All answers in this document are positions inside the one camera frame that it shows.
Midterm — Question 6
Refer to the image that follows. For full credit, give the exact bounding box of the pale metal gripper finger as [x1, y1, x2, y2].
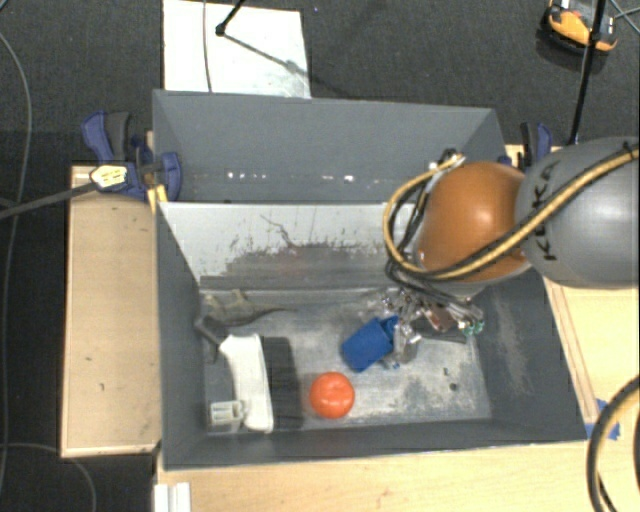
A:
[381, 294, 417, 329]
[393, 325, 422, 365]

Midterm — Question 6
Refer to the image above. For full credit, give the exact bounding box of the blue plastic cup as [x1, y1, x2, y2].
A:
[340, 314, 402, 374]

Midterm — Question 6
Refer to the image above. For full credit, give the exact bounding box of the orange toy fruit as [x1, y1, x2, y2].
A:
[308, 370, 357, 420]

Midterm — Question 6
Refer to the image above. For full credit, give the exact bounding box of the white brush with black bristles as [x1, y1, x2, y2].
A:
[218, 332, 304, 434]

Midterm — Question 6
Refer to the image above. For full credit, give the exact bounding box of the grey-brown toy dinosaur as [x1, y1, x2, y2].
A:
[193, 288, 297, 352]

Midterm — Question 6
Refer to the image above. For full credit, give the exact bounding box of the grey metal bin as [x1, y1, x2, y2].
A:
[151, 88, 589, 471]

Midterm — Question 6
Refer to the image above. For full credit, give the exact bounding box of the small white plastic connector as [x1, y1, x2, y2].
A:
[208, 399, 247, 434]

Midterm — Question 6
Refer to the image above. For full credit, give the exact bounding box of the pale wood board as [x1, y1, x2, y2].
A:
[59, 164, 164, 459]

